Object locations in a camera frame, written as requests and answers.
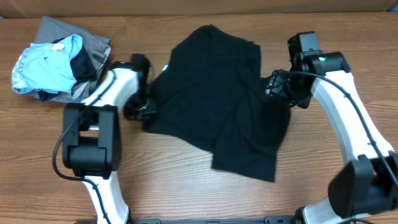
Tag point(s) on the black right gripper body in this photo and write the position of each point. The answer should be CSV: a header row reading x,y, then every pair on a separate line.
x,y
286,86

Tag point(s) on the black garment in pile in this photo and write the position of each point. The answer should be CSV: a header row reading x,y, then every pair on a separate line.
x,y
84,73

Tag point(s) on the light blue shirt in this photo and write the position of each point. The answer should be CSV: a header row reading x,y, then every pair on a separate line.
x,y
47,66

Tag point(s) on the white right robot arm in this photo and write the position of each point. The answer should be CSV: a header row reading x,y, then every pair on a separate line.
x,y
367,184

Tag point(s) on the grey folded garment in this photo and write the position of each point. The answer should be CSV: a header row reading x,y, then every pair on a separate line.
x,y
98,47

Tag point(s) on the black t-shirt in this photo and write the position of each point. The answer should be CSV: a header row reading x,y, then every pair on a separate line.
x,y
211,96

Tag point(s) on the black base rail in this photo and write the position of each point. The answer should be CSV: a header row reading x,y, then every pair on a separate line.
x,y
278,219

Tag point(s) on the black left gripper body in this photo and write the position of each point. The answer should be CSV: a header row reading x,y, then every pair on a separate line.
x,y
138,106

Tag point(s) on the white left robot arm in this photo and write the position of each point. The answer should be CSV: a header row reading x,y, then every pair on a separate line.
x,y
90,148

